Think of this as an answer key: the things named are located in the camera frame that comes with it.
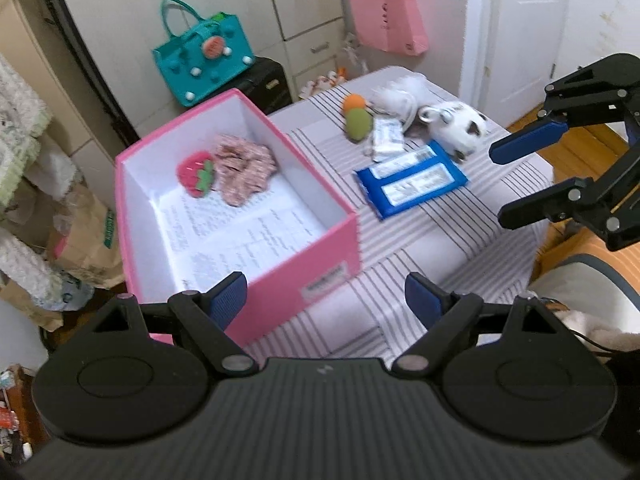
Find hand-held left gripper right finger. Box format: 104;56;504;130
392;272;561;376

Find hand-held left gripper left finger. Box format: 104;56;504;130
92;271;261;376

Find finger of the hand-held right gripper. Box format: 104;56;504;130
498;142;640;252
490;53;640;163

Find white spotted plush toy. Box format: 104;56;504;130
417;101;493;161

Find pink storage box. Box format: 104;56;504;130
115;88;361;348

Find blue wet wipes pack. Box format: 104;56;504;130
354;140;469;221

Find white mesh bath pouf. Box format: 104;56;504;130
372;74;428;126

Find white tissue packet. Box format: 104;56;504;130
367;119;406;162

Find green makeup sponge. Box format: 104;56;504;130
345;108;374;141

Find white grey cushion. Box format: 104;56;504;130
527;254;640;356

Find white door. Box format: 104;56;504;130
460;0;573;126

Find red strawberry plush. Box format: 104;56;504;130
176;151;217;200

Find pink floral cloth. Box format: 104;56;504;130
212;133;277;207

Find brown paper bag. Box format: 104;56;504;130
47;180;123;291

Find pink shopping bag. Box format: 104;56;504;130
348;0;430;56

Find fluffy white pajama pants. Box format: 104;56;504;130
0;230;66;311

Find small toy figurines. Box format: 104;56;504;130
299;66;349;102

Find black suitcase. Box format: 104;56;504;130
235;56;293;115

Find teal tote bag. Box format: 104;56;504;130
152;0;256;107

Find wooden side table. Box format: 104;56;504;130
0;364;38;466

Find fluffy white green pajama top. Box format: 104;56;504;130
0;55;53;206

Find white wardrobe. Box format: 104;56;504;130
50;0;371;126

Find black curved frame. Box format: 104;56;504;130
25;0;141;146

